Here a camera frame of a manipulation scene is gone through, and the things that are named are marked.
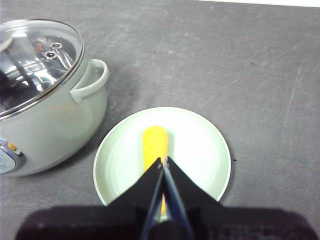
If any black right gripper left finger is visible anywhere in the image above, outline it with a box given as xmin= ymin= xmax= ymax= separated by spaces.
xmin=101 ymin=157 xmax=165 ymax=240

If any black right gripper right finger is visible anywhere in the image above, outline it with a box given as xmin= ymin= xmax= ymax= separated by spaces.
xmin=164 ymin=156 xmax=225 ymax=240

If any yellow corn cob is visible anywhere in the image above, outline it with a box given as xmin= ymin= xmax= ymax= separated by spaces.
xmin=142 ymin=126 xmax=169 ymax=216

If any glass lid with green knob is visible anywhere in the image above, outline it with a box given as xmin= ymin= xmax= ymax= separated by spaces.
xmin=0 ymin=19 xmax=85 ymax=120

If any pale green round plate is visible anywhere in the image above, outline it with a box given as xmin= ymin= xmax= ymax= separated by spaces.
xmin=93 ymin=106 xmax=232 ymax=207

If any pale green electric steamer pot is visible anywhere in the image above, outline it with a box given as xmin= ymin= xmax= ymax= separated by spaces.
xmin=0 ymin=19 xmax=110 ymax=177

